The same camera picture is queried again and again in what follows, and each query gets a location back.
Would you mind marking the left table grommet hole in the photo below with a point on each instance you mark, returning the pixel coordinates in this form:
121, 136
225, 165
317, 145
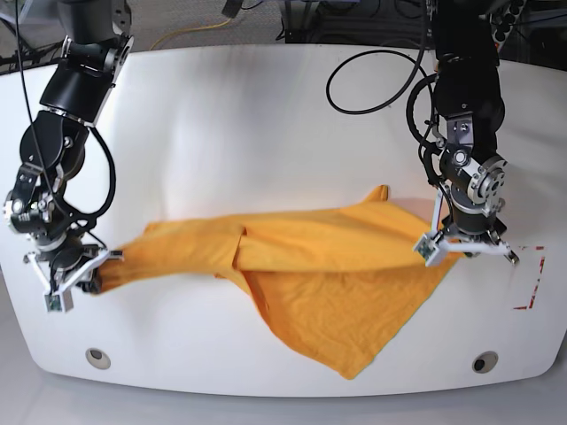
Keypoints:
98, 359

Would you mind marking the table grommet hole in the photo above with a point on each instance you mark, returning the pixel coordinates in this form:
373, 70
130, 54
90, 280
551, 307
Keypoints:
98, 359
485, 362

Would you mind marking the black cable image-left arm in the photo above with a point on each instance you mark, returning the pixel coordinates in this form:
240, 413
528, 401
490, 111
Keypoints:
91, 193

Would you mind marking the right table grommet hole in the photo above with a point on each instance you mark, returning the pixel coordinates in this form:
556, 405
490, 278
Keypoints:
485, 362

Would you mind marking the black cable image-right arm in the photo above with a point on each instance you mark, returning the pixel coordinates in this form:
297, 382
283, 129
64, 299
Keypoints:
365, 101

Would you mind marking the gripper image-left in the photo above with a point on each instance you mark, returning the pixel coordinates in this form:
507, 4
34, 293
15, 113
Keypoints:
64, 251

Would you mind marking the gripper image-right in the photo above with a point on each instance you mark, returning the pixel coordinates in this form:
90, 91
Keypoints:
469, 220

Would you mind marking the red tape rectangle marking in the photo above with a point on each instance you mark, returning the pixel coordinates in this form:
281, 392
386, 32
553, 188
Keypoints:
526, 277

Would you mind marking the orange yellow T-shirt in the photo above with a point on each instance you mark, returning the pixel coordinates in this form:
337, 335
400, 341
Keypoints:
334, 285

